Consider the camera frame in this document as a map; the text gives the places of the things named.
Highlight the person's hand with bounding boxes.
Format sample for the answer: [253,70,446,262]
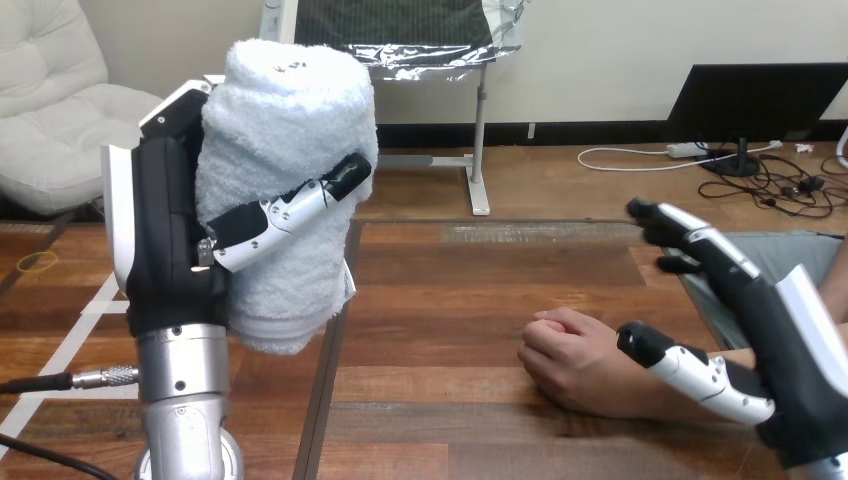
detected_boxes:
[516,305,639,419]

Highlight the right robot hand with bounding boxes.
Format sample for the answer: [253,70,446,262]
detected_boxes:
[616,196,848,472]

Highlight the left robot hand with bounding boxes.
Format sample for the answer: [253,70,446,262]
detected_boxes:
[100,79,374,337]

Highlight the white towel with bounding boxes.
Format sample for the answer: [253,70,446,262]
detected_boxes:
[193,37,381,358]

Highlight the white cushioned chair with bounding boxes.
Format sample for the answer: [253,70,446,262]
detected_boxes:
[0,0,164,217]

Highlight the white power strip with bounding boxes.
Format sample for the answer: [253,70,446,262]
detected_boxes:
[665,141,711,160]

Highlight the white desk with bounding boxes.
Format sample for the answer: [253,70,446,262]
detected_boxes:
[257,0,526,218]

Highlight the dark screen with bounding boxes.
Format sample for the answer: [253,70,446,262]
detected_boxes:
[665,62,848,178]

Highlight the foil sheet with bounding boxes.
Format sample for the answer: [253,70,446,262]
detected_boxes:
[294,0,526,83]

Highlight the tangle of cables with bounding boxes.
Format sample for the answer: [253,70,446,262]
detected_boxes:
[695,150,848,221]

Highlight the black cable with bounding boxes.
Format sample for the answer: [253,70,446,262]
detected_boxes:
[0,365,142,480]

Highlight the white power cable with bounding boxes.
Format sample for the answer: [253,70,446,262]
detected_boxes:
[576,139,784,174]

